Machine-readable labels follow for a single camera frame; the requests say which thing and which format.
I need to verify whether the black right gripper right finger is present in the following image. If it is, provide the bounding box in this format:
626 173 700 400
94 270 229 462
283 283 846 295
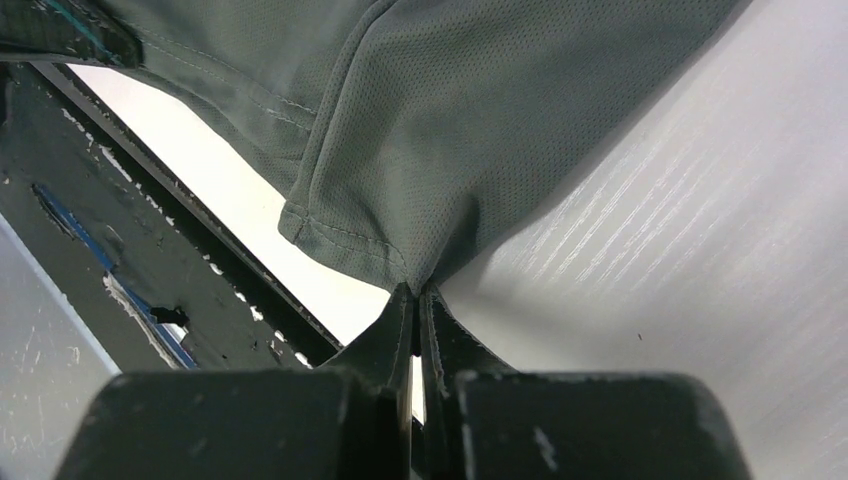
419 283 514 398

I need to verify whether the dark grey t shirt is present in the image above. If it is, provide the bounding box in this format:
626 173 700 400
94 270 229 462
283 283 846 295
1 1 742 291

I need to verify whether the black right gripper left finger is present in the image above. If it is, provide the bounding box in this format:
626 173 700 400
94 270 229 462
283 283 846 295
318 283 414 391

